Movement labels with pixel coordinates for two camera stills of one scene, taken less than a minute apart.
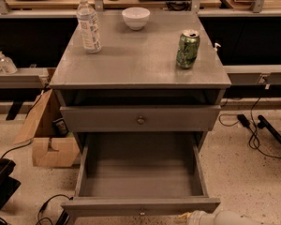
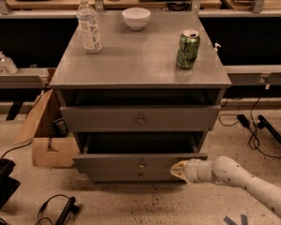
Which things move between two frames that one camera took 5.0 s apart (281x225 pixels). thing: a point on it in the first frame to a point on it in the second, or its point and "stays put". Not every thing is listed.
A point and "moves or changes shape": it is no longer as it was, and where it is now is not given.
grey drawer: x=140 y=175 moves or changes shape
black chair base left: x=3 y=187 stays put
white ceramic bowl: x=136 y=17 stays put
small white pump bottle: x=215 y=47 stays put
